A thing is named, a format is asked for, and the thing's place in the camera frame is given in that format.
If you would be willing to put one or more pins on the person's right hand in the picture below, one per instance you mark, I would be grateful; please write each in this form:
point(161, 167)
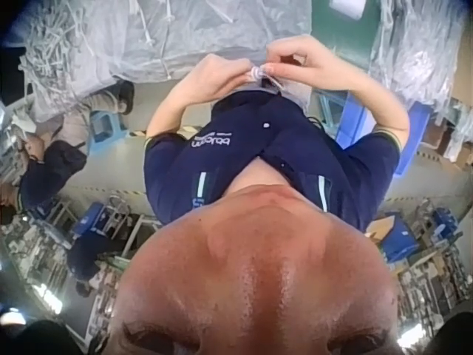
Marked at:
point(318, 61)

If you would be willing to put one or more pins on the person's left hand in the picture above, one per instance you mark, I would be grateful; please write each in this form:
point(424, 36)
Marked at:
point(218, 72)

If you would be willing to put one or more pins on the large clear plastic bag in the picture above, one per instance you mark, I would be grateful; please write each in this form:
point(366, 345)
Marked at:
point(199, 33)

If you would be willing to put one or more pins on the green table mat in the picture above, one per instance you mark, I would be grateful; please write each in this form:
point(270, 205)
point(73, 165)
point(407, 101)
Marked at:
point(347, 37)

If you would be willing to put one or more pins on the white paper sheet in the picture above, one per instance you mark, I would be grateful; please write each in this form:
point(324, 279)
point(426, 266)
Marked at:
point(345, 6)

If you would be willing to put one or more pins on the blue plastic crate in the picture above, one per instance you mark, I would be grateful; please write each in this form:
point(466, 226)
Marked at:
point(356, 118)

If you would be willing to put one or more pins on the blue plastic stool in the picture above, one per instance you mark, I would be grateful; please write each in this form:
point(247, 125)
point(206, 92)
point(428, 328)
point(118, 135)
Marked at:
point(105, 127)

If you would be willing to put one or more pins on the clear bag of white parts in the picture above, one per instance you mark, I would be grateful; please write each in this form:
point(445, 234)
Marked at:
point(417, 51)

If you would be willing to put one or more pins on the heap of white plastic parts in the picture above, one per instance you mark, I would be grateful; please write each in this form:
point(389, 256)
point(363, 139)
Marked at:
point(55, 55)

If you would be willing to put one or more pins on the cluttered workbench row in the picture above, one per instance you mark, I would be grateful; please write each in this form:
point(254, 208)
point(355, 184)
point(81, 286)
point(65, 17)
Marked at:
point(40, 259)
point(425, 259)

